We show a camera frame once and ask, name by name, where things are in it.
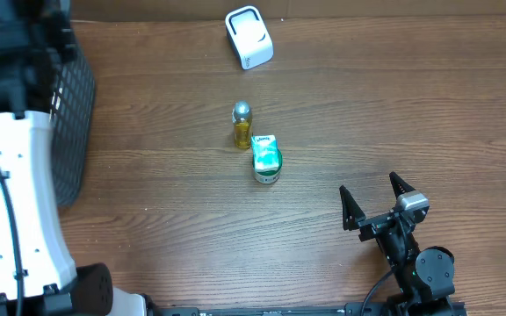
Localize white barcode scanner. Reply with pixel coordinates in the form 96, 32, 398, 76
225, 5, 274, 70

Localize teal tissue pack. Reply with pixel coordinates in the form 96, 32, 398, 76
251, 135, 280, 173

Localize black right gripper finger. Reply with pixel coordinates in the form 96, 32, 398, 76
389, 171, 416, 199
339, 185, 366, 231

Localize yellow liquid bottle grey cap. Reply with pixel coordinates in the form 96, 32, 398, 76
232, 100, 253, 149

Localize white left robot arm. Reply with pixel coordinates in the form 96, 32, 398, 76
0, 1, 154, 315

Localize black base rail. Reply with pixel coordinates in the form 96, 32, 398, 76
76, 301, 468, 316

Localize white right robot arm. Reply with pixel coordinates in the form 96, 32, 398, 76
339, 172, 466, 316

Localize dark grey plastic basket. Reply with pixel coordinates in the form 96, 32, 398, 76
0, 0, 97, 209

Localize green lid Knorr jar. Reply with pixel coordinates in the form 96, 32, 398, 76
253, 150, 283, 184

